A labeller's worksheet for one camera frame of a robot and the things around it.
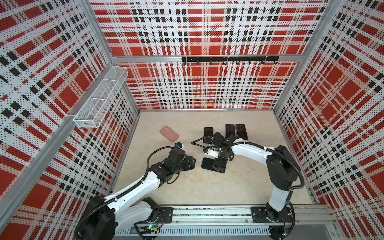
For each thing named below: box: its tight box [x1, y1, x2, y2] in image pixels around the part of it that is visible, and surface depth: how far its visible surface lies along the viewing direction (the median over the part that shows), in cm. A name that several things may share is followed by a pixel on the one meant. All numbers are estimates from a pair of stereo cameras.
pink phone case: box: [159, 125, 180, 143], surface depth 110 cm
